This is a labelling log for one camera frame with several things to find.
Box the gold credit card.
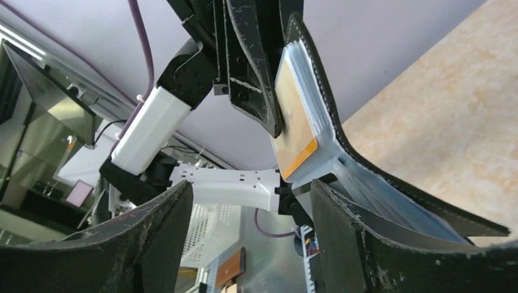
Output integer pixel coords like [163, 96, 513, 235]
[271, 59, 318, 181]

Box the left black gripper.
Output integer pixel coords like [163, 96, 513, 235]
[167, 0, 304, 138]

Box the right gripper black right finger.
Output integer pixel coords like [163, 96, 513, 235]
[310, 180, 517, 292]

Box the white perforated plastic basket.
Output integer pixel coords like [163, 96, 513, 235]
[180, 204, 241, 269]

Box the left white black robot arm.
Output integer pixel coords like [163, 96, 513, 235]
[100, 1, 313, 226]

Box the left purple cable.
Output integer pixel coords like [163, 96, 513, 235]
[109, 0, 156, 154]

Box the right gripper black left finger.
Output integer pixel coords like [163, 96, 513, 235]
[1, 181, 193, 292]

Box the dark monitor screen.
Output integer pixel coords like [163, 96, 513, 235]
[2, 42, 99, 145]

